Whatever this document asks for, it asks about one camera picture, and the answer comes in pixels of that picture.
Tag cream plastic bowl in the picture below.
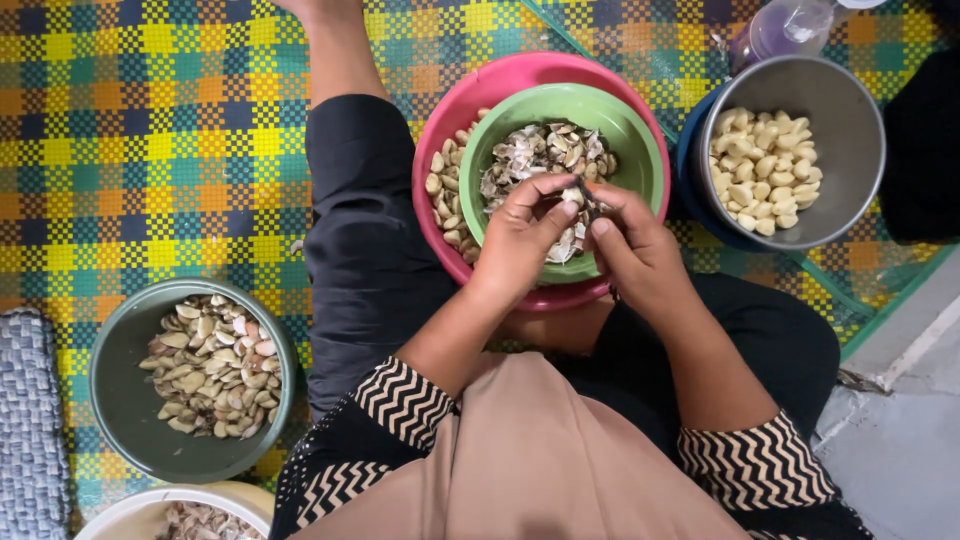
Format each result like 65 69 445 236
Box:
73 480 276 540

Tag blue plastic basin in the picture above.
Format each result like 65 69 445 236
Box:
674 84 766 253

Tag grey woven rug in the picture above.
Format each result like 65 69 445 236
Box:
0 306 73 540

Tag colourful checkered plastic mat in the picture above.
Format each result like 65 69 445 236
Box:
0 0 960 535

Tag heap of peeled garlic cloves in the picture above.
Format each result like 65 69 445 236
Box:
708 107 825 238

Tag heap of garlic peel scraps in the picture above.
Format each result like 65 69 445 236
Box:
156 501 267 540

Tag purple plastic bottle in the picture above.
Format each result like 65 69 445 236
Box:
727 0 890 76

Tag black cloth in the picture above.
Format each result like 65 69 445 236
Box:
877 46 960 245

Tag pile of garlic skins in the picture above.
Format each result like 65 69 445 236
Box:
480 121 620 265

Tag light green plastic bowl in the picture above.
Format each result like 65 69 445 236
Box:
458 82 666 285

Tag person's beige scarf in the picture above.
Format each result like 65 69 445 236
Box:
288 351 753 540

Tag person's left leg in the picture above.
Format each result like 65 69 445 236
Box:
271 0 460 423

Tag person's zigzag patterned top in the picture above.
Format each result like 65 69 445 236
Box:
268 355 876 540

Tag steel bowl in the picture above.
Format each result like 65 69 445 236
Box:
690 54 888 252

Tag dark green bowl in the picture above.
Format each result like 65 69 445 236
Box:
88 277 300 486

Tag person's left hand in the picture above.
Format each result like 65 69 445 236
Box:
470 173 582 303

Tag heap of unpeeled garlic cloves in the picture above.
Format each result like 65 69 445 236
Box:
424 107 492 265

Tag person's right hand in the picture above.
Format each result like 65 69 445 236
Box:
586 185 700 321

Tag small dark knife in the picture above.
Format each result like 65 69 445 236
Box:
575 176 603 226

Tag heap of brownish garlic cloves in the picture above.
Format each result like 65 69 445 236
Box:
138 293 284 441

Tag pink plastic bowl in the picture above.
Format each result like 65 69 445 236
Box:
411 51 672 313

